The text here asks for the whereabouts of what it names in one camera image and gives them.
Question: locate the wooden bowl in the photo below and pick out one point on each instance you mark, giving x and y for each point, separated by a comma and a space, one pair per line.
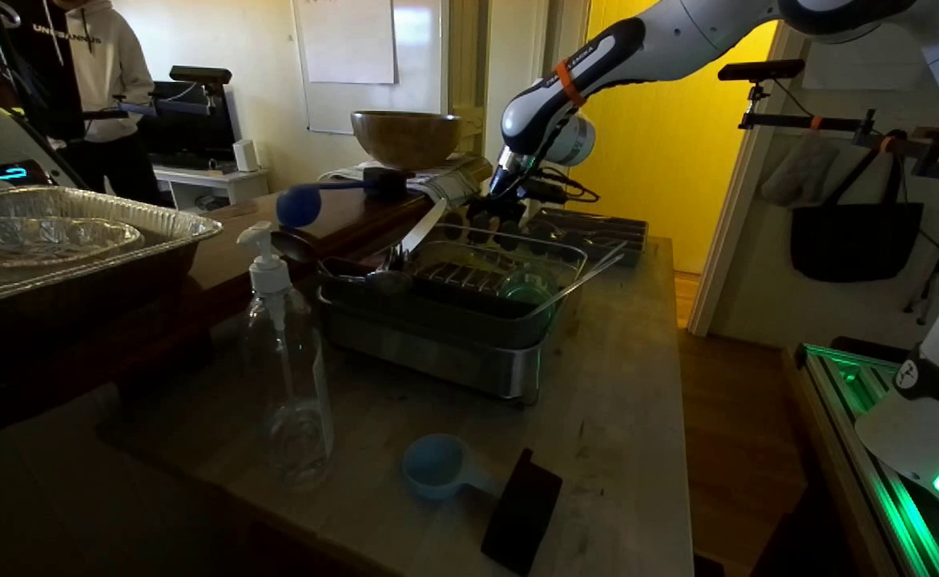
406, 138

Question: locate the person in white hoodie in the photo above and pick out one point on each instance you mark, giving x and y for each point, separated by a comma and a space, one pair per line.
88, 84

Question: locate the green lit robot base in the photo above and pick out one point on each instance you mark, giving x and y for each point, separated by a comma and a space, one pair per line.
876, 433

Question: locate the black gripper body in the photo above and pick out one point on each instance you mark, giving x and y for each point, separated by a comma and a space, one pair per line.
508, 190

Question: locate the clear spray bottle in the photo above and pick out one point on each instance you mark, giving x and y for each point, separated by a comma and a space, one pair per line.
282, 358

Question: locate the black rectangular block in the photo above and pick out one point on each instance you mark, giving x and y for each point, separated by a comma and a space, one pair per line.
520, 516

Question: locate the blue measuring scoop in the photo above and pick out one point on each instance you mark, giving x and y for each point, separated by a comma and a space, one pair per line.
440, 465

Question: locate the steel dish rack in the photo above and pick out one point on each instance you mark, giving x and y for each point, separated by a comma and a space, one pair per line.
472, 306

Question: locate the aluminium foil tray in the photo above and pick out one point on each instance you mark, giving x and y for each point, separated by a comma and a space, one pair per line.
92, 250

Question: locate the black hanging bag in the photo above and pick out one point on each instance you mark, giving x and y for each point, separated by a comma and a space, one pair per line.
857, 240

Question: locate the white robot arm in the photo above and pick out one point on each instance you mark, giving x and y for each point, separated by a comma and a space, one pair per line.
669, 41

